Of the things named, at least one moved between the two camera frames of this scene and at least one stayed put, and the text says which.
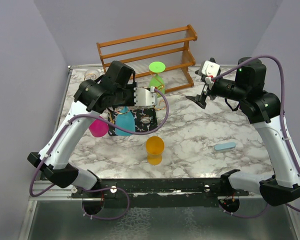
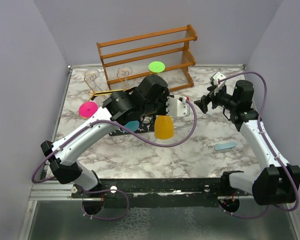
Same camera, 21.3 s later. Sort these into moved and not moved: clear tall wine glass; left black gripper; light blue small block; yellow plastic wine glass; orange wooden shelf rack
Moved: yellow plastic wine glass; left black gripper
Not moved: orange wooden shelf rack; light blue small block; clear tall wine glass
